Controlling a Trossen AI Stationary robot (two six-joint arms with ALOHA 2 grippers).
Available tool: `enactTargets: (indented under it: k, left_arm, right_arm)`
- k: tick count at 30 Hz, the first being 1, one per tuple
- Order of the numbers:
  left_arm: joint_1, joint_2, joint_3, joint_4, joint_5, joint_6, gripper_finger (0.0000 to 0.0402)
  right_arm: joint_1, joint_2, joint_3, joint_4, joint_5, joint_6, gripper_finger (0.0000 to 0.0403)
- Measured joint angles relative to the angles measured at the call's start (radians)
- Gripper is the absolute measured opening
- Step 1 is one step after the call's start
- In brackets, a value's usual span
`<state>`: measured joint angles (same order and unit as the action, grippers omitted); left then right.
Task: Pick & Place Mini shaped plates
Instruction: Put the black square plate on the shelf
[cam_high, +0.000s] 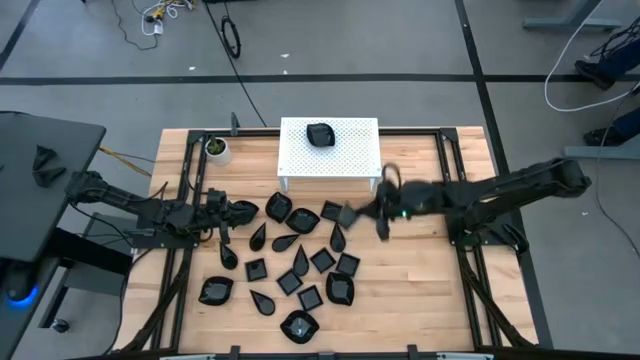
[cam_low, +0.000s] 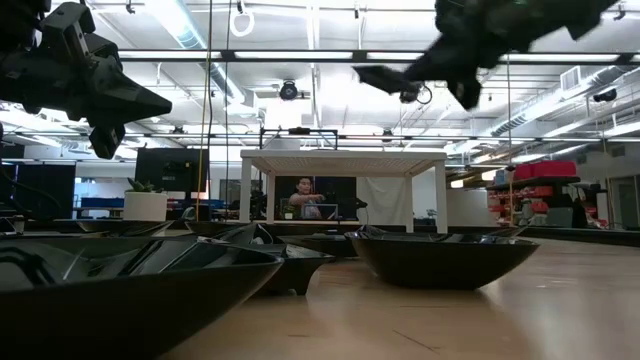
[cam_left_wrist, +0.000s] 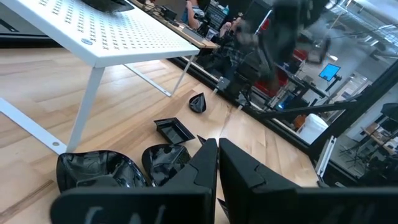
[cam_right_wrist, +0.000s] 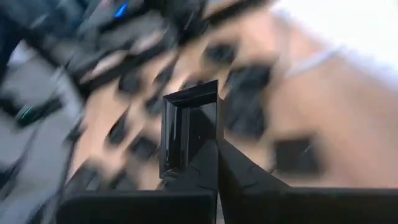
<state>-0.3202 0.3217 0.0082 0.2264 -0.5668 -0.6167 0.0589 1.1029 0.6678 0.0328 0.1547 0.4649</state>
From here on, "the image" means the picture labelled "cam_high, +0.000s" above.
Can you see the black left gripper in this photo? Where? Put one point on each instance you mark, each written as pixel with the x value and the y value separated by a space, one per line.
pixel 215 217

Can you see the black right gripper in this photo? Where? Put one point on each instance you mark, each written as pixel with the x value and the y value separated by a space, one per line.
pixel 415 200

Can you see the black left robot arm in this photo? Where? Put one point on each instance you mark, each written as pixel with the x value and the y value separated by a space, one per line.
pixel 125 199

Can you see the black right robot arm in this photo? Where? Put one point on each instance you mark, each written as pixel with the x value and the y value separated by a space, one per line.
pixel 525 187

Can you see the white perforated metal riser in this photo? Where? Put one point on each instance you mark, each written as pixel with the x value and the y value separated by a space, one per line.
pixel 345 165

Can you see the white pot with succulent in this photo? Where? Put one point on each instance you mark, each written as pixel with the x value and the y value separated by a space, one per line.
pixel 220 156

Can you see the black desk crossbar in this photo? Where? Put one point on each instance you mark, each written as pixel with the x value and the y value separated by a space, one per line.
pixel 90 250

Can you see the grey metal stand base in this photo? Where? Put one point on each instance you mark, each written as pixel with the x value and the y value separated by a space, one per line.
pixel 100 280

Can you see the dark grey desk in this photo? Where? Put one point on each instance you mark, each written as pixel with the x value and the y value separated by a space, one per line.
pixel 50 220

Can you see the black triangular part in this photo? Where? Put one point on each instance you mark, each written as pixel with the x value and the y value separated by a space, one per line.
pixel 47 177
pixel 44 157

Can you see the white power adapter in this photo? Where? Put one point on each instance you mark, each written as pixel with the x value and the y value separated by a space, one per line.
pixel 158 28

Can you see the black caster wheel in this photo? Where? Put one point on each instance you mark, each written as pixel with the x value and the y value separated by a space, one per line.
pixel 60 325

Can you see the round black device with light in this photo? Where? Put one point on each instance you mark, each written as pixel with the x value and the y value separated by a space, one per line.
pixel 20 287

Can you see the grey desk foot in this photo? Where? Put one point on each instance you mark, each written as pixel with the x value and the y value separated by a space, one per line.
pixel 600 152
pixel 570 23

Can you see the person's leg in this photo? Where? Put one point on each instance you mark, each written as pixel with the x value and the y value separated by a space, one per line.
pixel 605 136
pixel 595 75

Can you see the black aluminium table frame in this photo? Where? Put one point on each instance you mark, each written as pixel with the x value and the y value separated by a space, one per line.
pixel 260 132

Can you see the black frame post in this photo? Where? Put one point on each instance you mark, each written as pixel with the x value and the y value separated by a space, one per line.
pixel 235 122

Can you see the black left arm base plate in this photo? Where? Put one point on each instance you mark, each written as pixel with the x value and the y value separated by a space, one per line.
pixel 150 242

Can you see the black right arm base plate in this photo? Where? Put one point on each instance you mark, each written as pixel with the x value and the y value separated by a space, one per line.
pixel 492 240

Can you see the black frame clamp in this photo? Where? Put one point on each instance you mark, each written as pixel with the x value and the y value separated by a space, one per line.
pixel 413 352
pixel 234 352

